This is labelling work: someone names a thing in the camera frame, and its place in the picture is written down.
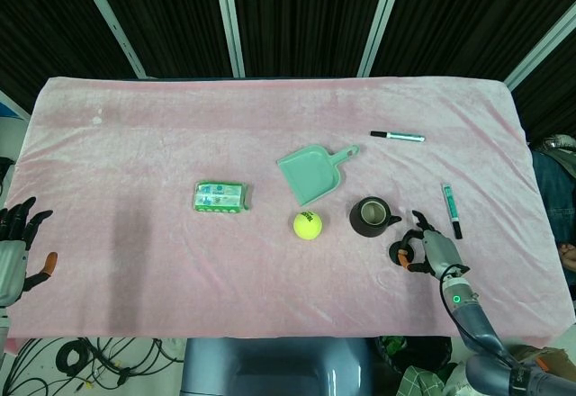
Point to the yellow tennis ball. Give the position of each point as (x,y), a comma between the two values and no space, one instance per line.
(308,225)

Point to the black toy pot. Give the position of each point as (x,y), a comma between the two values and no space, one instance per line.
(366,227)

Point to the black basket with green contents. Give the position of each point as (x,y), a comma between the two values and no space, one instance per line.
(418,351)

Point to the person in blue jeans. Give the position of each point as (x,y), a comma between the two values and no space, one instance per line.
(551,189)

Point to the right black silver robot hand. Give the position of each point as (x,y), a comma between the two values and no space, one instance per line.
(438,249)

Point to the green checked cloth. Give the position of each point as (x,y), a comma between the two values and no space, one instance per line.
(420,382)

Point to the teal marker with black cap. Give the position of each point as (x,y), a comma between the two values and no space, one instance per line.
(451,209)

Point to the blue grey robot torso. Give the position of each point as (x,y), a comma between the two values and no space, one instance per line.
(270,369)

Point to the white partition post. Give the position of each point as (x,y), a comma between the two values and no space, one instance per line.
(381,22)
(540,49)
(230,22)
(112,22)

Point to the green tissue pack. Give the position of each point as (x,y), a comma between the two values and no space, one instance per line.
(220,196)

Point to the teal plastic dustpan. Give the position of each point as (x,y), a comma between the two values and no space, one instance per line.
(308,175)

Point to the pink plush table cloth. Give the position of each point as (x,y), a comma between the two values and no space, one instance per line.
(135,256)

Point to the white marker pen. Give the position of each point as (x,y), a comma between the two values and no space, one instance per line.
(400,136)

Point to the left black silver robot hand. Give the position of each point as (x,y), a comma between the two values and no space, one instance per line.
(11,261)

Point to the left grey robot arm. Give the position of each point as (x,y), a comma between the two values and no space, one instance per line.
(2,324)

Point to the small orange object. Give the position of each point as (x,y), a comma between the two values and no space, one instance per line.
(396,252)

